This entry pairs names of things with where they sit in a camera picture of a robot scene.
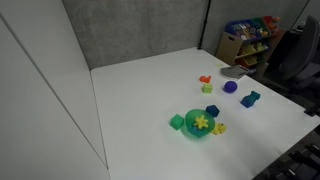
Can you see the toy shelf with colourful bins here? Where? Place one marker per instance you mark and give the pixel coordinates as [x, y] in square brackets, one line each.
[250, 40]

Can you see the lime green block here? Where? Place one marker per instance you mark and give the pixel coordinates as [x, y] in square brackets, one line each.
[207, 88]

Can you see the orange toy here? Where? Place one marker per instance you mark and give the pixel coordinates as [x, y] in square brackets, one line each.
[205, 79]

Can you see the black camera pole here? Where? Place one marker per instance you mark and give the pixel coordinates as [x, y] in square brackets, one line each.
[204, 23]

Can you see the grey office chair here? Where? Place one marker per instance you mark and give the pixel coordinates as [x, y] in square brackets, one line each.
[301, 56]

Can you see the black perforated breadboard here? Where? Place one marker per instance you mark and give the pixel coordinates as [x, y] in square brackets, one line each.
[293, 166]

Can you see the black table clamp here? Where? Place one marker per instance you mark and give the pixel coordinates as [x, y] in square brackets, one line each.
[312, 110]

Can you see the teal blue toy block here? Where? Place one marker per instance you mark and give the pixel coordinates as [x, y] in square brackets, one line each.
[249, 99]

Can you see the grey metal plate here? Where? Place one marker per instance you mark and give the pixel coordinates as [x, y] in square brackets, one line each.
[235, 71]

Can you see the purple bumpy ball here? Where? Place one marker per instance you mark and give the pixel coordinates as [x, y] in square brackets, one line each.
[230, 86]

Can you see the green translucent bowl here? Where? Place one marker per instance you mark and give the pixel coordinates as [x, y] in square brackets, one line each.
[191, 118]

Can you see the yellow bear toy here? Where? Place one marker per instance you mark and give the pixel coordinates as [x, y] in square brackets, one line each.
[219, 128]

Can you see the yellow gear toy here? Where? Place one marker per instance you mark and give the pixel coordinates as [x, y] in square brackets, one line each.
[201, 122]

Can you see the dark blue block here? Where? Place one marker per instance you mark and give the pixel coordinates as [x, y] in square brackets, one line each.
[212, 110]

